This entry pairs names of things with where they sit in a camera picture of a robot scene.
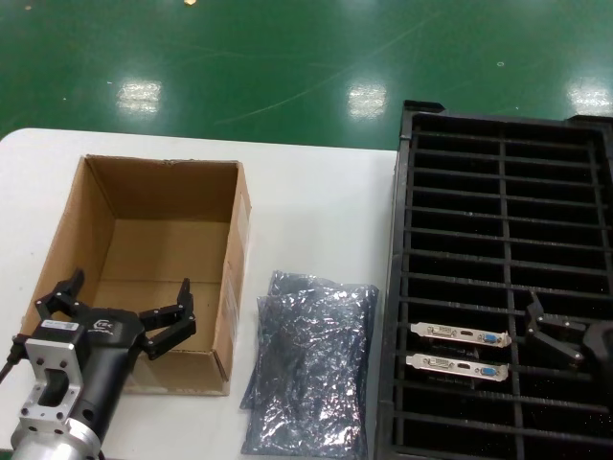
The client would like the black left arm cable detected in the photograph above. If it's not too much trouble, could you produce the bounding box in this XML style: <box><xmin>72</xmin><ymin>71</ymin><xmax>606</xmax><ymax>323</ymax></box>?
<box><xmin>0</xmin><ymin>334</ymin><xmax>26</xmax><ymax>384</ymax></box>

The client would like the brown cardboard box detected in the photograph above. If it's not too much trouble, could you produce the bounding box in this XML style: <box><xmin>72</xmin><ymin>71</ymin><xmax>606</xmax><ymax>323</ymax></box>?
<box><xmin>28</xmin><ymin>153</ymin><xmax>253</xmax><ymax>398</ymax></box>

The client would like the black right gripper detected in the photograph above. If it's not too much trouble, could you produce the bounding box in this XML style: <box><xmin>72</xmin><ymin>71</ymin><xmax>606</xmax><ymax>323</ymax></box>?
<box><xmin>524</xmin><ymin>288</ymin><xmax>613</xmax><ymax>400</ymax></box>

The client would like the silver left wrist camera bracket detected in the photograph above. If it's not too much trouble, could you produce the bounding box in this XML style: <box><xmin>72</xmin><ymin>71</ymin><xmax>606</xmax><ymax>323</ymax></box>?
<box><xmin>16</xmin><ymin>318</ymin><xmax>90</xmax><ymax>426</ymax></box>

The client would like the graphics card with silver bracket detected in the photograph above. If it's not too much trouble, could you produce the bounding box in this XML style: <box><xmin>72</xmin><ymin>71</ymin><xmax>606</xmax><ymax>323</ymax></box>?
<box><xmin>410</xmin><ymin>321</ymin><xmax>512</xmax><ymax>350</ymax></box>
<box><xmin>405</xmin><ymin>353</ymin><xmax>510</xmax><ymax>383</ymax></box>

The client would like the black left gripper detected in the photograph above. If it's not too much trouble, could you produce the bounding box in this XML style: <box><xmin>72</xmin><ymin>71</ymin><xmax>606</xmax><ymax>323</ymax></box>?
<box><xmin>34</xmin><ymin>268</ymin><xmax>197</xmax><ymax>435</ymax></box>

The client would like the empty grey antistatic bag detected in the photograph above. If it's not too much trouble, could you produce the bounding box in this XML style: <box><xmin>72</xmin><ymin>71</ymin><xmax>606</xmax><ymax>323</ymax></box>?
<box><xmin>264</xmin><ymin>269</ymin><xmax>380</xmax><ymax>336</ymax></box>

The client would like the black slotted plastic container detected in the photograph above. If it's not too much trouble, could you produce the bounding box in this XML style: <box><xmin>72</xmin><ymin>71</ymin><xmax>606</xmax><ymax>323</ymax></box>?
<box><xmin>375</xmin><ymin>99</ymin><xmax>613</xmax><ymax>460</ymax></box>

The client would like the crinkled grey antistatic bag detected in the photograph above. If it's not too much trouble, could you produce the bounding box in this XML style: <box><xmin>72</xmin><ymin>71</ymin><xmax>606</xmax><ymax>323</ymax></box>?
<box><xmin>238</xmin><ymin>287</ymin><xmax>374</xmax><ymax>455</ymax></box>

